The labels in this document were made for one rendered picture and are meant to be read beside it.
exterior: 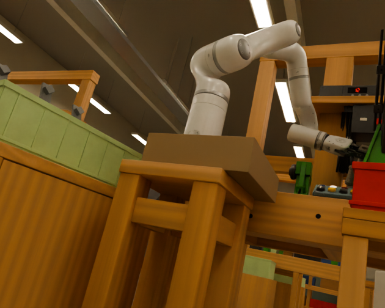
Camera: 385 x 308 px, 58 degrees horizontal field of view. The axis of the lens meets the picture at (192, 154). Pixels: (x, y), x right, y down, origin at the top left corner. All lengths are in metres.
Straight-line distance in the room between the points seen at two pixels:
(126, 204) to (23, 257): 0.30
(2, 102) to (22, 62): 8.04
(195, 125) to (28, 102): 0.49
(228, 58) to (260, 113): 0.92
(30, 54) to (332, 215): 8.58
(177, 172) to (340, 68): 1.40
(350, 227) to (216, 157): 0.36
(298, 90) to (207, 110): 0.63
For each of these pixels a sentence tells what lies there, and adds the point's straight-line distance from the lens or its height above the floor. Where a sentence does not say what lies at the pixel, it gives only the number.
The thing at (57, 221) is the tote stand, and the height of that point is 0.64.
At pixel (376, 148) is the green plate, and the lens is 1.52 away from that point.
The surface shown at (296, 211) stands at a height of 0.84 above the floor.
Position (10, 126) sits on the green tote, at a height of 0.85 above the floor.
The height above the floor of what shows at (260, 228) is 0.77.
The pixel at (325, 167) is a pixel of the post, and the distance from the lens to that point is 1.89.
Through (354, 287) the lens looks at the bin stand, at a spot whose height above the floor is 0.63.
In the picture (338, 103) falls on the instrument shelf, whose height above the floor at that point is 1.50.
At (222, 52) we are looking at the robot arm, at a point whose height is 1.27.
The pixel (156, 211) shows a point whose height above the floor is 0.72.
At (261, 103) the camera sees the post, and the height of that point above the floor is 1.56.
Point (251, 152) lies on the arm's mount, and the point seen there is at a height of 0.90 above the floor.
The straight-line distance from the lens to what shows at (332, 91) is 1.98.
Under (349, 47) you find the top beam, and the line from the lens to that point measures 2.21.
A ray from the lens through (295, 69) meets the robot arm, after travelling 1.66.
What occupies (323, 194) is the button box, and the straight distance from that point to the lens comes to 1.22.
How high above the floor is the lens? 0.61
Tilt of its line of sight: 17 degrees up
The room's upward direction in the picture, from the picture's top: 13 degrees clockwise
